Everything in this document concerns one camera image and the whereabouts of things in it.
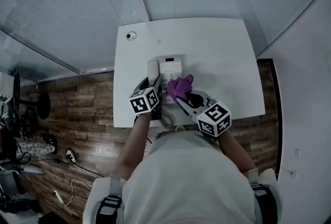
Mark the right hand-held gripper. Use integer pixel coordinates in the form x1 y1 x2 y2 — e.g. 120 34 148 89
175 89 233 142

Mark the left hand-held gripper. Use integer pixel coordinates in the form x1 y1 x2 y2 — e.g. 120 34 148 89
128 76 164 122

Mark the purple cloth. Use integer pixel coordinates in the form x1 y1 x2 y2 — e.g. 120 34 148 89
167 74 194 104

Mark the person's right forearm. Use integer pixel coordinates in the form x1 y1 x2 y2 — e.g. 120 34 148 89
216 129 257 174

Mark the person's left forearm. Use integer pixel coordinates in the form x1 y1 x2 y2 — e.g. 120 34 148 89
113 113 153 182

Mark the beige telephone base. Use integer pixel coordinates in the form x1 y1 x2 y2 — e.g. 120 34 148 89
157 54 187 104

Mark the white table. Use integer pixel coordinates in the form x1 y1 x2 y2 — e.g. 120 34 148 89
113 18 266 128

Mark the person's white shirt torso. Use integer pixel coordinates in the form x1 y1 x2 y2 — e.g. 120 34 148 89
82 129 283 224

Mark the floor power strip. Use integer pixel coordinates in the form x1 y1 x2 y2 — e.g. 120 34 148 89
65 147 78 163

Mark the black round-base stand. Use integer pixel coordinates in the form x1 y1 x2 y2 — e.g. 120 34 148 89
19 92 52 120

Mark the glass partition panel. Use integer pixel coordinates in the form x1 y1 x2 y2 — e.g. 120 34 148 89
0 27 81 79

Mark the white box on stand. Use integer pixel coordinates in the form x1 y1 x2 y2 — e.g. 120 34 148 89
0 71 15 98

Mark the grey black shoulder strap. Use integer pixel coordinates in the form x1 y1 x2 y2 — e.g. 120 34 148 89
247 168 279 224
95 177 124 224

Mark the black frame on stand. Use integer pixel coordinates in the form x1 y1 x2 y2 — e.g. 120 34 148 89
9 69 21 138

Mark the white charger with cable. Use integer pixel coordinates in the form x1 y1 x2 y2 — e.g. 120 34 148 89
53 178 93 216

